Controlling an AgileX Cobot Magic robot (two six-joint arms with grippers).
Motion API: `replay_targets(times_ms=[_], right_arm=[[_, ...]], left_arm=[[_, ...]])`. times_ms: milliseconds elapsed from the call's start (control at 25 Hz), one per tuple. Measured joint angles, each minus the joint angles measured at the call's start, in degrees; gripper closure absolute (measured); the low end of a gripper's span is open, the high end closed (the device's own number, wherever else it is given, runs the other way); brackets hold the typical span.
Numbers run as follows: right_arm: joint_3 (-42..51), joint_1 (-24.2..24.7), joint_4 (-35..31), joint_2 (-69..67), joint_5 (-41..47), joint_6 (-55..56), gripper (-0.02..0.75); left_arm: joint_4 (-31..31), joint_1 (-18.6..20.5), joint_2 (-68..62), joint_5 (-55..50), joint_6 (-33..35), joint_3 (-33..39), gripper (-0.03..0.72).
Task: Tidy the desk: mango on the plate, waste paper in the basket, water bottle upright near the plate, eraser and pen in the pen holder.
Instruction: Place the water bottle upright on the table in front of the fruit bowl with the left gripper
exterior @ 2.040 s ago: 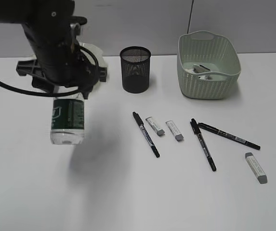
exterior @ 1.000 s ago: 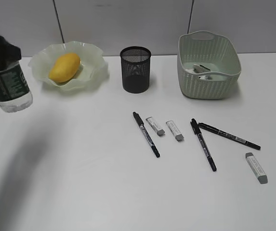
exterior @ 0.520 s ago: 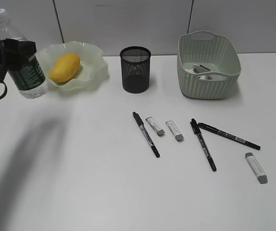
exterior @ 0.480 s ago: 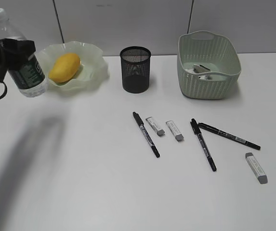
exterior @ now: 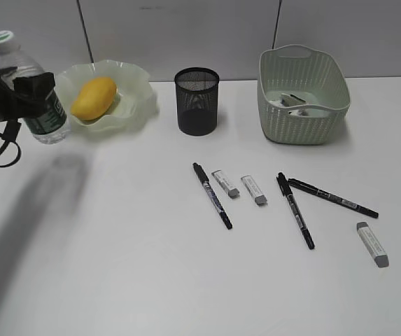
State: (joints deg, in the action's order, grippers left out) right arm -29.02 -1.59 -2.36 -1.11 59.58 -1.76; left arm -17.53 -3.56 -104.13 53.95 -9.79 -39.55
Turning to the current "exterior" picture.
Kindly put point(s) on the pale green plastic basket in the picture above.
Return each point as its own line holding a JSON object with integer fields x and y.
{"x": 297, "y": 68}

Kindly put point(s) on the waste paper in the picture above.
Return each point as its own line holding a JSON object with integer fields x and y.
{"x": 297, "y": 99}

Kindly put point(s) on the wavy translucent green plate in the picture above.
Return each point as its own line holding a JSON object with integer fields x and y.
{"x": 134, "y": 101}

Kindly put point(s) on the white grey eraser left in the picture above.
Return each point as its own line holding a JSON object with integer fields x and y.
{"x": 226, "y": 184}

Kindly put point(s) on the black mesh pen holder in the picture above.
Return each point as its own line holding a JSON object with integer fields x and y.
{"x": 197, "y": 100}

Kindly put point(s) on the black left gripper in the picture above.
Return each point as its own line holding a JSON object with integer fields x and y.
{"x": 29, "y": 100}

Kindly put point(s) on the yellow mango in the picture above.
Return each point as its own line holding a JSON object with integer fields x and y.
{"x": 94, "y": 99}

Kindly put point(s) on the white grey eraser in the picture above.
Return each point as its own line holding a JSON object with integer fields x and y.
{"x": 254, "y": 190}
{"x": 226, "y": 184}
{"x": 372, "y": 245}

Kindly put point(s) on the clear water bottle green label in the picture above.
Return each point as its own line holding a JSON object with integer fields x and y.
{"x": 53, "y": 125}

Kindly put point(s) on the white grey eraser right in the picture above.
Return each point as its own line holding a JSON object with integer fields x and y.
{"x": 372, "y": 245}

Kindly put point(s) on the black marker pen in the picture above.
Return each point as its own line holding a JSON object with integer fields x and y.
{"x": 204, "y": 180}
{"x": 288, "y": 194}
{"x": 313, "y": 190}

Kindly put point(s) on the white grey eraser middle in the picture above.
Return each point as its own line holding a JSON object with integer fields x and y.
{"x": 254, "y": 190}

